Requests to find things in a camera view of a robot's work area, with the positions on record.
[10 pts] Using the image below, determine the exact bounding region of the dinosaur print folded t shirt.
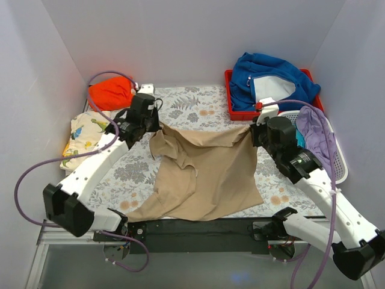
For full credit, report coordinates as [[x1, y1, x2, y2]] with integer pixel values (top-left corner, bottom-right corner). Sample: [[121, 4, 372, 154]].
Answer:
[[63, 111, 110, 157]]

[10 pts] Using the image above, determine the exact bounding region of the aluminium frame rail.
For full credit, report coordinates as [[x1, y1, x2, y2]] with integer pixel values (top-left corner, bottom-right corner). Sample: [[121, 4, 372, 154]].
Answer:
[[25, 219, 100, 289]]

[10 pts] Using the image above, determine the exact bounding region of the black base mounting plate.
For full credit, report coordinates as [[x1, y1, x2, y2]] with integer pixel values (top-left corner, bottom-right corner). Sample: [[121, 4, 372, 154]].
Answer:
[[93, 218, 307, 256]]

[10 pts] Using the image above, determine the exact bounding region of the blue white hoodie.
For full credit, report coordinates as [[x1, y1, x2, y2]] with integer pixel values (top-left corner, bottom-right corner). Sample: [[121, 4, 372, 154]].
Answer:
[[229, 52, 321, 111]]

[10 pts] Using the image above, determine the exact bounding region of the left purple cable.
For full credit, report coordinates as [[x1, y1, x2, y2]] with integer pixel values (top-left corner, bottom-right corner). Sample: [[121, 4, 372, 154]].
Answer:
[[13, 70, 163, 273]]

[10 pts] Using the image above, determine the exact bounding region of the beige t shirt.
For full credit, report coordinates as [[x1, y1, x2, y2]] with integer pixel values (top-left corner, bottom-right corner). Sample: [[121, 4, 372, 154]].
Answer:
[[127, 125, 263, 223]]

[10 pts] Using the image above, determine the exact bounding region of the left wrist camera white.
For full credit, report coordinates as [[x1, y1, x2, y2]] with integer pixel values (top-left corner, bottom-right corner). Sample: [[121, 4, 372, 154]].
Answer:
[[131, 84, 155, 96]]

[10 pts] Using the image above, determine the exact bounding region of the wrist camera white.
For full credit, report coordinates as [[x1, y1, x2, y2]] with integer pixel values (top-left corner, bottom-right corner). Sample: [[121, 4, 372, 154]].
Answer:
[[131, 84, 155, 96], [256, 98, 279, 125]]

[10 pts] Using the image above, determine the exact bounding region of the teal t shirt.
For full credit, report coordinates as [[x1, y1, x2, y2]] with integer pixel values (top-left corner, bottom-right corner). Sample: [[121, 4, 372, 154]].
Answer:
[[295, 128, 306, 148]]

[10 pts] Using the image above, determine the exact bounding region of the red plastic tray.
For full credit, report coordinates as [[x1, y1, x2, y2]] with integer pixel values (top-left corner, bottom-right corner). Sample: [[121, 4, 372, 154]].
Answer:
[[224, 69, 324, 121]]

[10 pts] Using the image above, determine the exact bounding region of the orange folded t shirt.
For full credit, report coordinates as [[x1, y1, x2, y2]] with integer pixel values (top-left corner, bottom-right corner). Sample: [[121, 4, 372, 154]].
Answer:
[[88, 76, 134, 111]]

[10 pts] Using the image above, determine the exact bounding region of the floral table cloth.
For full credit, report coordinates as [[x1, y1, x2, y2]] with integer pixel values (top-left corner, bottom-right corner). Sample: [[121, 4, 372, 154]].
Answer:
[[87, 86, 323, 218]]

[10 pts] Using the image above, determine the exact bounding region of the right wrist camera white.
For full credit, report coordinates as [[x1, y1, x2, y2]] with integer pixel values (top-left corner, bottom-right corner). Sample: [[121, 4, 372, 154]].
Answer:
[[256, 98, 279, 125]]

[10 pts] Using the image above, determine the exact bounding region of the white perforated laundry basket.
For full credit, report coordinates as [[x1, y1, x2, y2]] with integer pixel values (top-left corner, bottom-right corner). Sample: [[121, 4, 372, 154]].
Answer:
[[278, 110, 348, 184]]

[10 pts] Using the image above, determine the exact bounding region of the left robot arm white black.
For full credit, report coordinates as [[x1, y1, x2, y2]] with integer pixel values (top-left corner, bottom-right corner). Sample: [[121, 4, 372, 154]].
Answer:
[[43, 84, 160, 241]]

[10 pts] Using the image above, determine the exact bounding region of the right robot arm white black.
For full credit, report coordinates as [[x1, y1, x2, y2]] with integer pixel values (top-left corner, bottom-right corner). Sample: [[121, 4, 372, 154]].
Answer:
[[250, 117, 384, 281]]

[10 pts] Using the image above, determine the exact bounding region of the purple t shirt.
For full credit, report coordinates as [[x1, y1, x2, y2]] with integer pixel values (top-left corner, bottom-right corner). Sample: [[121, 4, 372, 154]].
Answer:
[[296, 106, 337, 178]]

